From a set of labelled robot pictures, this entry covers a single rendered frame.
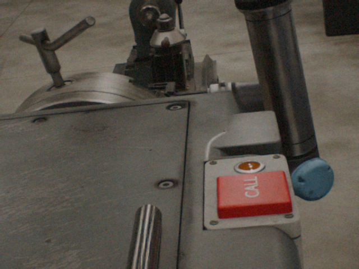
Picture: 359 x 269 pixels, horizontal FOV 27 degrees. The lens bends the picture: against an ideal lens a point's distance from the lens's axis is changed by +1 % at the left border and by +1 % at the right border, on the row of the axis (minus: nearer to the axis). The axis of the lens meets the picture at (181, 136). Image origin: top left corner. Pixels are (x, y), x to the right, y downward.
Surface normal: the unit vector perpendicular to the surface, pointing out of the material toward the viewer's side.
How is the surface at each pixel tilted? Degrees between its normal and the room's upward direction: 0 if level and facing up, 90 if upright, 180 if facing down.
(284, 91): 94
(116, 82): 19
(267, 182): 0
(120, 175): 0
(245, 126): 0
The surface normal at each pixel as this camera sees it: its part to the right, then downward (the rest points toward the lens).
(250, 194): -0.12, -0.92
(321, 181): 0.39, 0.30
